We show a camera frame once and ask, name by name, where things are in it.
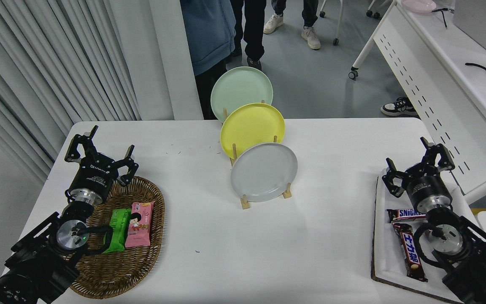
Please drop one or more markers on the pink snack pack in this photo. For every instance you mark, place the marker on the pink snack pack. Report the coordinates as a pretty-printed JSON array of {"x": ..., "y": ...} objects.
[{"x": 139, "y": 234}]

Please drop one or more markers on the green snack pack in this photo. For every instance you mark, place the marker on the green snack pack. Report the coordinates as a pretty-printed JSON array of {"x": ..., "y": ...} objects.
[{"x": 118, "y": 228}]

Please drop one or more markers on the pale green plate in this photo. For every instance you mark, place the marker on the pale green plate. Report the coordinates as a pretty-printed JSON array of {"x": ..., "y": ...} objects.
[{"x": 236, "y": 86}]

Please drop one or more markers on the white desk with perforated panel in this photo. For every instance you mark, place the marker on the white desk with perforated panel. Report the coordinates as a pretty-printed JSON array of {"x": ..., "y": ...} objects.
[{"x": 416, "y": 76}]

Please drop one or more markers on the white office chair base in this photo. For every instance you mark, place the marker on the white office chair base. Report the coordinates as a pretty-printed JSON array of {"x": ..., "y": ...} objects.
[
  {"x": 339, "y": 17},
  {"x": 377, "y": 15}
]

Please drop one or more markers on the white laptop computer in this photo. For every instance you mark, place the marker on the white laptop computer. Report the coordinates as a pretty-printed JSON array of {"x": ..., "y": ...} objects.
[{"x": 479, "y": 21}]

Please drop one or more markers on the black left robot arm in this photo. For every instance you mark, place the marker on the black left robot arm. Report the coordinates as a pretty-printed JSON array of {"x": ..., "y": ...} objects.
[{"x": 36, "y": 261}]

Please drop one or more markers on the wooden plate rack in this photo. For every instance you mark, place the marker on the wooden plate rack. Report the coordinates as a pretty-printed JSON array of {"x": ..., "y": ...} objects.
[{"x": 245, "y": 203}]

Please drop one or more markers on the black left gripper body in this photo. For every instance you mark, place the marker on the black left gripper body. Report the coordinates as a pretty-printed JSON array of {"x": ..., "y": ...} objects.
[{"x": 93, "y": 179}]

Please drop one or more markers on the white tray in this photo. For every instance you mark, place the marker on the white tray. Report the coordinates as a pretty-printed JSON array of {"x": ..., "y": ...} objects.
[{"x": 388, "y": 261}]

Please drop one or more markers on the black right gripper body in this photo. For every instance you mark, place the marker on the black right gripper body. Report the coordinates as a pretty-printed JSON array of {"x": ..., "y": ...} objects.
[{"x": 428, "y": 185}]

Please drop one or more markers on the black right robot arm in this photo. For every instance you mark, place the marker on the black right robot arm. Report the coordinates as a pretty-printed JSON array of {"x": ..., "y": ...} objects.
[{"x": 479, "y": 261}]

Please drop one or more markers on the yellow plate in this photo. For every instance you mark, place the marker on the yellow plate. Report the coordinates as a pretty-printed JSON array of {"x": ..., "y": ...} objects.
[{"x": 249, "y": 126}]

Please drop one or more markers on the dark brown chocolate bar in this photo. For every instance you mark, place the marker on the dark brown chocolate bar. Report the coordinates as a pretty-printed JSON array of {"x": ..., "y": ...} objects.
[{"x": 409, "y": 253}]

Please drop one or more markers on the person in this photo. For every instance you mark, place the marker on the person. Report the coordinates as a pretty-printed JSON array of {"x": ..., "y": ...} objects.
[
  {"x": 209, "y": 33},
  {"x": 253, "y": 25},
  {"x": 399, "y": 109},
  {"x": 310, "y": 36}
]

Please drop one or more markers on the white pleated curtain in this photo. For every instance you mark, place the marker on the white pleated curtain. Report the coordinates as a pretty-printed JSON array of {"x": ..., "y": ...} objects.
[{"x": 36, "y": 63}]

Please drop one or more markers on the brown wicker basket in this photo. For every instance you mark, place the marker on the brown wicker basket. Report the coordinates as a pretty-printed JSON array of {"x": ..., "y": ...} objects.
[{"x": 116, "y": 270}]

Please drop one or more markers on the brown Snickers bar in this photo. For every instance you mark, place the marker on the brown Snickers bar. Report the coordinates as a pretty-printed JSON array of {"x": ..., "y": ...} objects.
[{"x": 405, "y": 215}]

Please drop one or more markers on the pink plate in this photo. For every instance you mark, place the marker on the pink plate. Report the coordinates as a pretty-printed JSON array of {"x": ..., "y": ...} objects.
[{"x": 418, "y": 5}]

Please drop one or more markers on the grey plate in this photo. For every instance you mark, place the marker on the grey plate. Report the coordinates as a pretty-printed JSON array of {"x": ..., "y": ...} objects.
[{"x": 264, "y": 173}]

